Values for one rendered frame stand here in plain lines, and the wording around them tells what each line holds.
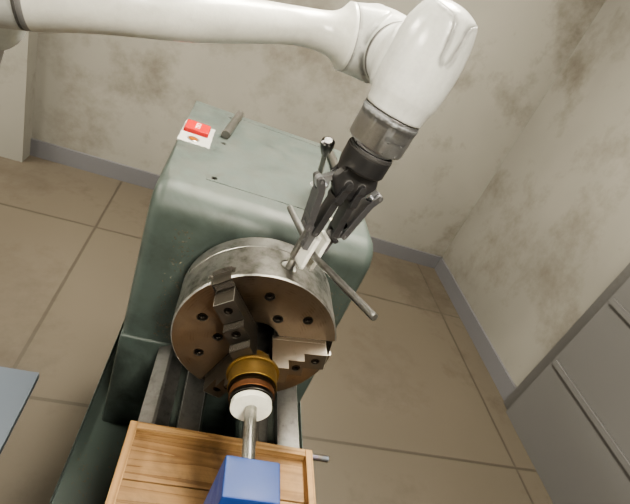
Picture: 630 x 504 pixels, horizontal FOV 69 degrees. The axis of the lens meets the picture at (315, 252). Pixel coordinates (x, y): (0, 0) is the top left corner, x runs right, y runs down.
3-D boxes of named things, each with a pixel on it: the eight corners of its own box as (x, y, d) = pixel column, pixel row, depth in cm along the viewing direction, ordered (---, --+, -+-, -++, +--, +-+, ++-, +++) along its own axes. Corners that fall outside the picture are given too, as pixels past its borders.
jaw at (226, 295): (237, 322, 89) (210, 276, 82) (261, 315, 88) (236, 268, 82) (232, 365, 80) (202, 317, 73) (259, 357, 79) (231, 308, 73)
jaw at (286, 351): (272, 321, 89) (331, 328, 91) (268, 340, 92) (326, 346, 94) (272, 364, 80) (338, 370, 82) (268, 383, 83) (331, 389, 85)
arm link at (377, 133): (430, 136, 65) (408, 171, 68) (401, 110, 72) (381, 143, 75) (383, 116, 61) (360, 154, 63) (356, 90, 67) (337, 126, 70)
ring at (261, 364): (235, 337, 80) (231, 379, 72) (286, 348, 82) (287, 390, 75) (222, 372, 84) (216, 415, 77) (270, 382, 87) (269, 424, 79)
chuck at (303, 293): (159, 338, 98) (210, 222, 83) (292, 377, 107) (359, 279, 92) (149, 371, 90) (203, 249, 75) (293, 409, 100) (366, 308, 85)
